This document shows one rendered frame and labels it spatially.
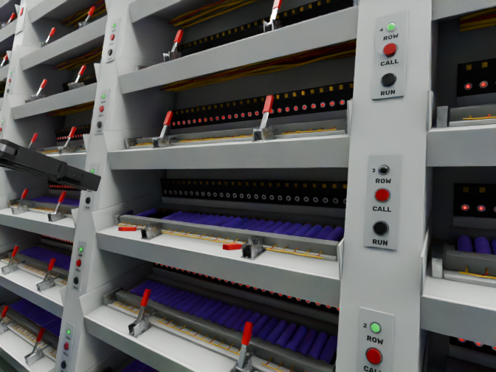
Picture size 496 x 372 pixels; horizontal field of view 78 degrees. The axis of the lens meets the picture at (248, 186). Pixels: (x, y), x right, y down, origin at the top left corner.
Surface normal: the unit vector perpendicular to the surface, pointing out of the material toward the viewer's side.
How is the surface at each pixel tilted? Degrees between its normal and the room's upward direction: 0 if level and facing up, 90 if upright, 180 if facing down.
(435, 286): 21
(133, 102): 90
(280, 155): 111
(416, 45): 90
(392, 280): 90
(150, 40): 90
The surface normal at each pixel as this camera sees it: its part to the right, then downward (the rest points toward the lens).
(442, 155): -0.55, 0.22
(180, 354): -0.11, -0.97
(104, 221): 0.83, 0.03
